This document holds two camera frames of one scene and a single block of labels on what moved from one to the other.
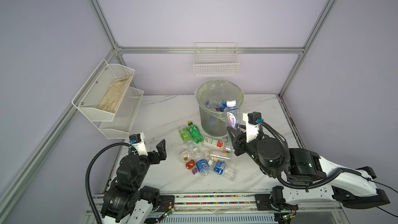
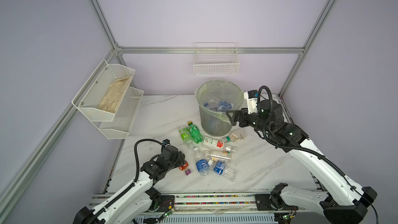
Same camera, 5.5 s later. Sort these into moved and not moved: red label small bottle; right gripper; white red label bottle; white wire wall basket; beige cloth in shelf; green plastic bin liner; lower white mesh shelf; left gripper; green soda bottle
Moved: red label small bottle; right gripper; left gripper
Not moved: green soda bottle; beige cloth in shelf; green plastic bin liner; lower white mesh shelf; white wire wall basket; white red label bottle
